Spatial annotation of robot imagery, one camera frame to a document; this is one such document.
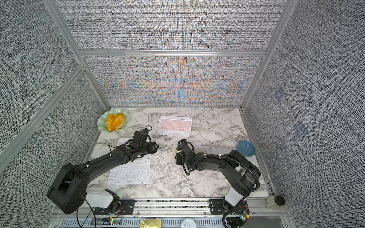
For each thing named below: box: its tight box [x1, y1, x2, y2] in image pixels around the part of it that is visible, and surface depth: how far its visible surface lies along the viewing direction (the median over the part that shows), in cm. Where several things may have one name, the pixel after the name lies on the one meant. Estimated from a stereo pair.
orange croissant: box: [105, 113, 125, 132], surface depth 102 cm
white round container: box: [180, 218, 198, 228], surface depth 66 cm
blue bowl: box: [236, 140, 257, 158], surface depth 97 cm
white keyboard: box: [107, 158, 152, 186], surface depth 85 cm
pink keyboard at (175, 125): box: [158, 115, 193, 136], surface depth 106 cm
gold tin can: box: [140, 218, 163, 228], surface depth 67 cm
